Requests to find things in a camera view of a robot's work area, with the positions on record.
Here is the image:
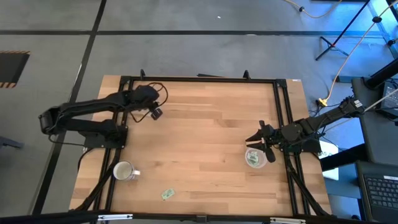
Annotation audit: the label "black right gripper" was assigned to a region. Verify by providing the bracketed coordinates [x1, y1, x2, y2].
[245, 119, 282, 164]

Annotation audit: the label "clear plastic bowl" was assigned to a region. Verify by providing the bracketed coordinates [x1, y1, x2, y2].
[244, 147, 268, 169]

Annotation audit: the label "small clear plastic cup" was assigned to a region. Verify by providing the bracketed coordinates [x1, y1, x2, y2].
[112, 159, 141, 182]

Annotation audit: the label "grey side table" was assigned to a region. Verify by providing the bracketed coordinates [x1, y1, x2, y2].
[351, 77, 398, 166]

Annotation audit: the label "black tripod stand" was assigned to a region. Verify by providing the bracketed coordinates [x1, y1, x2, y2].
[315, 0, 371, 62]

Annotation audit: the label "black laptop keyboard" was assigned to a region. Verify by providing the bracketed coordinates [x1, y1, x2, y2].
[356, 160, 398, 224]

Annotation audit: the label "black floor hatch orange stripes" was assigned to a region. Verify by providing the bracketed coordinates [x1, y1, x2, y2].
[0, 50, 31, 89]

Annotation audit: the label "grey chair leg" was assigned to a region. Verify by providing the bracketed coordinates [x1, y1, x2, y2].
[0, 136, 25, 149]

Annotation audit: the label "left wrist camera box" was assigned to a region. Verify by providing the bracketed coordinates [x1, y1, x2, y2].
[150, 106, 164, 121]

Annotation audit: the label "black aluminium table frame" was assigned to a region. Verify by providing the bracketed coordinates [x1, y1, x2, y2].
[74, 68, 332, 218]

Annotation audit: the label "yellow power cord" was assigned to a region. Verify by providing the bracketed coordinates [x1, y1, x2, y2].
[317, 0, 398, 107]

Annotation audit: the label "silver metal bracket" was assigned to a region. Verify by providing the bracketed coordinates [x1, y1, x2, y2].
[269, 217, 307, 224]
[97, 213, 134, 222]

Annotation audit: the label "tan cable with black plug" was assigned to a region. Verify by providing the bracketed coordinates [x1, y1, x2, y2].
[283, 0, 343, 19]

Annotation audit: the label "thick black post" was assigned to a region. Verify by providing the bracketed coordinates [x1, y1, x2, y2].
[363, 57, 398, 90]

